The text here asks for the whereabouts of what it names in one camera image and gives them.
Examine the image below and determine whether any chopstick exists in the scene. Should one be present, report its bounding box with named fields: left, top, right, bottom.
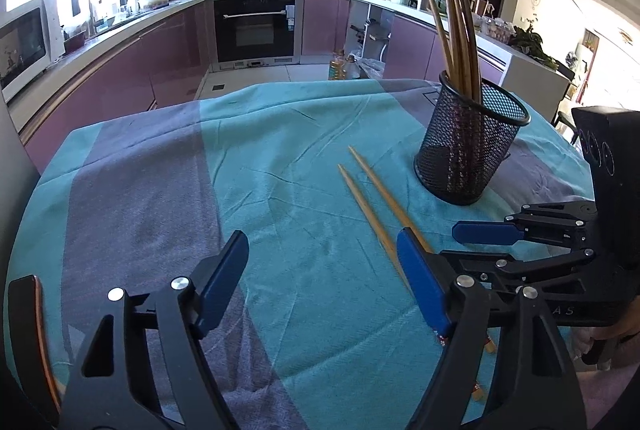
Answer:
left=460, top=0, right=482, bottom=104
left=337, top=162, right=487, bottom=403
left=348, top=145, right=497, bottom=356
left=446, top=0, right=473, bottom=99
left=428, top=0, right=454, bottom=78

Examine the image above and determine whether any kitchen faucet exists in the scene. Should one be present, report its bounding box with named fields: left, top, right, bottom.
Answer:
left=90, top=0, right=114, bottom=30

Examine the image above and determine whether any right hand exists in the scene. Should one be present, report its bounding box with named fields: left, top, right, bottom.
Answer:
left=572, top=306, right=639, bottom=372

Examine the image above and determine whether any black mesh utensil cup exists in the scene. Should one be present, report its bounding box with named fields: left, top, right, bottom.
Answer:
left=413, top=72, right=530, bottom=205

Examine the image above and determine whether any smartphone with orange case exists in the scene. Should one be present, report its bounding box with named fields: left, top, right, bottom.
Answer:
left=8, top=275, right=61, bottom=428

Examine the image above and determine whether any teal grey tablecloth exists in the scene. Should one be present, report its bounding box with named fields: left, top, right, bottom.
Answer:
left=8, top=80, right=593, bottom=429

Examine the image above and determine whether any chopstick in cup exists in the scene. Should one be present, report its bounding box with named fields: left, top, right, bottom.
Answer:
left=460, top=0, right=482, bottom=104
left=428, top=0, right=454, bottom=78
left=446, top=0, right=473, bottom=99

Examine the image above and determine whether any cooking oil bottle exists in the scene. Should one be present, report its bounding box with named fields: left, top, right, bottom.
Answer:
left=329, top=50, right=360, bottom=81

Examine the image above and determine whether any black built-in oven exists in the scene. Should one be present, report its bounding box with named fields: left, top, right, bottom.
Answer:
left=212, top=0, right=304, bottom=71

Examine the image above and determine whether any white microwave oven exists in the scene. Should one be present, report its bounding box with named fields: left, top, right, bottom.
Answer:
left=0, top=0, right=65, bottom=104

